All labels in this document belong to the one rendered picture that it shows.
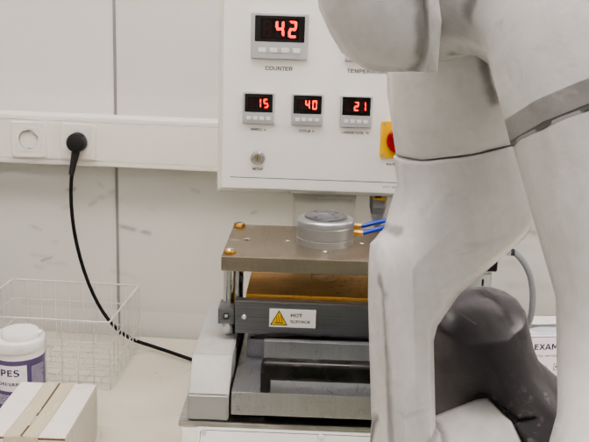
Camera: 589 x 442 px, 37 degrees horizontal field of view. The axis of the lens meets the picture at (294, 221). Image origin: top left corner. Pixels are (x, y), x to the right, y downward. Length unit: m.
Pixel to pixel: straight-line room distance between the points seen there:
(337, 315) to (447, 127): 0.56
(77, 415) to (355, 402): 0.45
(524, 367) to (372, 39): 0.32
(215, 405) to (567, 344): 0.70
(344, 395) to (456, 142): 0.53
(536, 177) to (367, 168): 0.89
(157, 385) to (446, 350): 0.99
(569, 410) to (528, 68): 0.16
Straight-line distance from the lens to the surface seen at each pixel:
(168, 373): 1.69
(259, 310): 1.14
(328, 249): 1.18
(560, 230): 0.44
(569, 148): 0.43
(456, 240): 0.63
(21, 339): 1.49
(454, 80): 0.61
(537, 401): 0.72
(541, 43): 0.44
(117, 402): 1.59
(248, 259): 1.13
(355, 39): 0.52
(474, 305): 0.73
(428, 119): 0.62
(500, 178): 0.62
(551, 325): 1.73
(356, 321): 1.14
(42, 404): 1.38
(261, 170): 1.32
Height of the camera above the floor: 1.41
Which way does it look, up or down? 13 degrees down
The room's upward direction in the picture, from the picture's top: 2 degrees clockwise
